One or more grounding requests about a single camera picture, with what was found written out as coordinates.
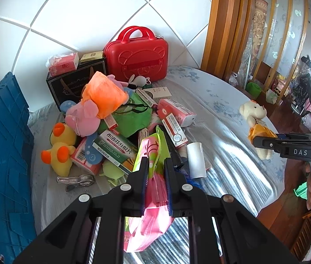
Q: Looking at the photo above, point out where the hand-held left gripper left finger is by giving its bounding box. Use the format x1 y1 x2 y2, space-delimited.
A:
13 157 150 264

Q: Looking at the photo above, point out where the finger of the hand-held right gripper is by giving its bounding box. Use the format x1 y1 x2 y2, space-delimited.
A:
252 136 282 152
275 132 311 141

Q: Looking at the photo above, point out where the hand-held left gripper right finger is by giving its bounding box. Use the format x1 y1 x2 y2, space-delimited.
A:
163 157 300 264

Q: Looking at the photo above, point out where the pink green packet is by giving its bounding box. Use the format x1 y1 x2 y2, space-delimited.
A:
123 125 175 253

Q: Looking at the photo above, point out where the small bear plush yellow dress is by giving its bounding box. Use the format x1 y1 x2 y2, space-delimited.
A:
239 100 278 160

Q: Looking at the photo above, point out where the blue plastic crate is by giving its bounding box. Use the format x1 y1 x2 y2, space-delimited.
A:
0 71 38 256

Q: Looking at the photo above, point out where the white cylinder container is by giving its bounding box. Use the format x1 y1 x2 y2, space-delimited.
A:
186 142 207 179

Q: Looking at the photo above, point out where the light green small plush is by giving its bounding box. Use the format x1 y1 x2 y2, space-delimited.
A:
101 159 128 187

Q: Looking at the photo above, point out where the white green bag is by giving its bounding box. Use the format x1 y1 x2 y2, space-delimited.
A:
265 89 278 103

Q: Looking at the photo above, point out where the green cloth roll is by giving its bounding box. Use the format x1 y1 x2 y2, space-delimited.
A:
245 82 262 97

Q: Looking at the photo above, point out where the green white medicine box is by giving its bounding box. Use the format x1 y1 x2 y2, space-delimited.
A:
92 130 139 174

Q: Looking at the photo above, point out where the green plastic bag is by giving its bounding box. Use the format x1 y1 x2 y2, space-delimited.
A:
294 181 308 200

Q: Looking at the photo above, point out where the red white long box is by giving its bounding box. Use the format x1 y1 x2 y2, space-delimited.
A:
161 113 189 147

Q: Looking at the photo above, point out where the wooden nightstand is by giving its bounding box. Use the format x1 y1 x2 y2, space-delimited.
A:
236 60 282 116

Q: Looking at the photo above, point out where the metal clip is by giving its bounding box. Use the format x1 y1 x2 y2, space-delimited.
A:
57 174 95 192

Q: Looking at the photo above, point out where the white plastic bag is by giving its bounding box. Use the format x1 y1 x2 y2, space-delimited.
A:
228 73 240 87

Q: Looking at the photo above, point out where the green cloth bag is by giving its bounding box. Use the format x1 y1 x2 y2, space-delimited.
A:
98 92 153 138

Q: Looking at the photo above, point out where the small red ointment box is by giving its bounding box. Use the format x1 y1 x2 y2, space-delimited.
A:
104 114 118 131

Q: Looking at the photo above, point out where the pink white medicine box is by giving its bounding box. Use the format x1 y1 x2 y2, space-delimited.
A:
158 99 196 127

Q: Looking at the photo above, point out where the yellow duck plush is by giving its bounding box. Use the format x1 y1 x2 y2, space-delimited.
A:
40 122 77 176

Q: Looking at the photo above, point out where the wardrobe with glass doors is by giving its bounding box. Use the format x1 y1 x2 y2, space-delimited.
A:
227 0 311 108

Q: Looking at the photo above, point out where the narrow red white box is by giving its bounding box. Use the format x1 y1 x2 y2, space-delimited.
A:
136 88 158 109

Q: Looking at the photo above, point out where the wooden slatted stand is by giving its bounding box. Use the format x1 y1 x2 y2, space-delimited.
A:
290 211 311 262

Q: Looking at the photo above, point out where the white cream box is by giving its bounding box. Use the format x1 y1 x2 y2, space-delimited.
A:
142 86 172 101

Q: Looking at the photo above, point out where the orange pink pig plush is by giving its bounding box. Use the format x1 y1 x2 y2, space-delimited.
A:
65 71 130 137

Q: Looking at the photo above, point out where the blue mushroom toy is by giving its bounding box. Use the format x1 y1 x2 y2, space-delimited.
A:
60 100 75 113

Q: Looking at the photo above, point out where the black gift bag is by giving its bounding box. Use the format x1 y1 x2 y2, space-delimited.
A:
46 59 109 112

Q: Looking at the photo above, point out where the red small suitcase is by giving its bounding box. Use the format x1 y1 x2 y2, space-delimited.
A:
103 26 170 83

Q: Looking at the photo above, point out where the olive green small box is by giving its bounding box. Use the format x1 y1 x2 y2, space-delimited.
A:
80 51 104 62

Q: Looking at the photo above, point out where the red tissue box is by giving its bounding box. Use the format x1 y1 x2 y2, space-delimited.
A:
46 52 79 77

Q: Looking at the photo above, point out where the white wooden-framed headboard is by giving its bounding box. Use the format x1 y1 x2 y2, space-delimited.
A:
0 0 255 108

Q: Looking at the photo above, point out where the white rabbit plush keychain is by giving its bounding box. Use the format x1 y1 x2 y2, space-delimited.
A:
128 75 152 90

